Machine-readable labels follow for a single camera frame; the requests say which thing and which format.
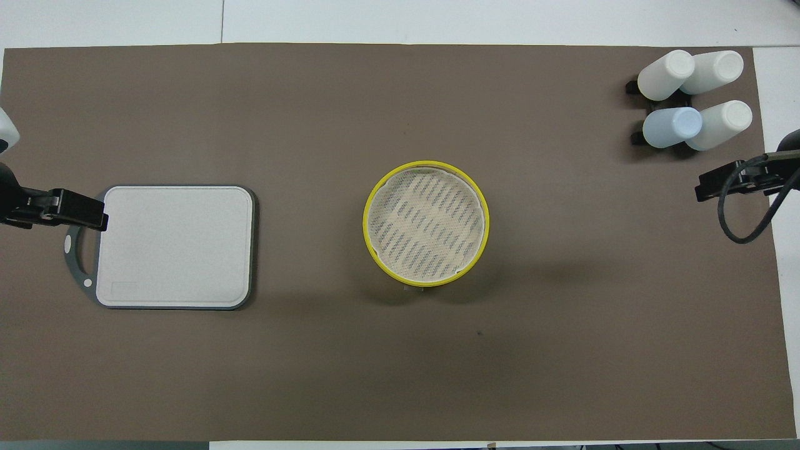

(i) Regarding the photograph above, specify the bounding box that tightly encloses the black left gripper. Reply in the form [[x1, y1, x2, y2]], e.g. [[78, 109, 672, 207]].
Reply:
[[54, 188, 109, 233]]

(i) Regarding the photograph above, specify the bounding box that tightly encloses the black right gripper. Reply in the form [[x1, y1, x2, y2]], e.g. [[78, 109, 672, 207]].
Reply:
[[694, 159, 783, 203]]

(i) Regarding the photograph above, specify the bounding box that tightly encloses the white plastic bottle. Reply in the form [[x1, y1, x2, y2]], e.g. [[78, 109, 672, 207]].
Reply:
[[686, 100, 753, 152], [680, 50, 744, 96], [637, 50, 696, 102]]

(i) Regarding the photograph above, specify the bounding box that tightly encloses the pale blue plastic bottle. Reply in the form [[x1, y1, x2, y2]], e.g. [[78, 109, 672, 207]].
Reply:
[[642, 106, 704, 149]]

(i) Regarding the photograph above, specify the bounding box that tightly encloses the black bottle rack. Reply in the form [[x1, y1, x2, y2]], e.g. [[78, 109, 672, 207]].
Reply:
[[625, 75, 694, 148]]

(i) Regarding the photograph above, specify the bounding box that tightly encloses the brown table mat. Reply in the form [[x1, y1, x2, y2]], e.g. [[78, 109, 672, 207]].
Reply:
[[0, 42, 796, 442]]

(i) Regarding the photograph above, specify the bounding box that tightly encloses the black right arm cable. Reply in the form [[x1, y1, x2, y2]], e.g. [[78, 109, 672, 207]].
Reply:
[[717, 159, 800, 244]]

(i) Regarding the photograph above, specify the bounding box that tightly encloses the grey cutting board with handle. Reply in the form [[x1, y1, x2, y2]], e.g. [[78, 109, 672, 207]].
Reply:
[[64, 184, 257, 311]]

